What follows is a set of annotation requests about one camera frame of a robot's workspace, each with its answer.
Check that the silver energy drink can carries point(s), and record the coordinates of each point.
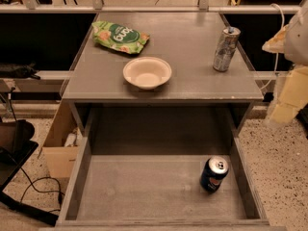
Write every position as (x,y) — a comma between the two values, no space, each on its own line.
(226,48)

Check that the metal railing frame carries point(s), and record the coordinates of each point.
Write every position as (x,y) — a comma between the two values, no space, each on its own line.
(154,4)

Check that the cardboard box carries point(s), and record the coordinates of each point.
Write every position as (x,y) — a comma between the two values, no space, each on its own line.
(61,144)

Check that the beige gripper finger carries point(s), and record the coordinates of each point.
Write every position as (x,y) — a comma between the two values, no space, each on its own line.
(276,43)
(290,96)

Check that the grey open drawer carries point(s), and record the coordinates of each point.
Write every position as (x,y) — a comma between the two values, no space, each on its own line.
(141,181)

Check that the blue pepsi can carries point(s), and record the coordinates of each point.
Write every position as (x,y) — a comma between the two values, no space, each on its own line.
(214,171)

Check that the green chip bag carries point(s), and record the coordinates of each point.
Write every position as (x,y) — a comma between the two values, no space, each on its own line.
(118,37)

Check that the white paper bowl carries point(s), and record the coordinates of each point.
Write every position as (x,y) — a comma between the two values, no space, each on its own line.
(147,73)

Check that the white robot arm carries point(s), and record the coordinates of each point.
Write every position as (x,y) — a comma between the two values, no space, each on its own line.
(296,44)

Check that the black chair base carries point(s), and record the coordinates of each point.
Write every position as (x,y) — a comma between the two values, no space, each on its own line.
(16,146)

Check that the grey cabinet counter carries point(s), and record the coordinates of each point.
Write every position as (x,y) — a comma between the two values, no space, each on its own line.
(170,88)

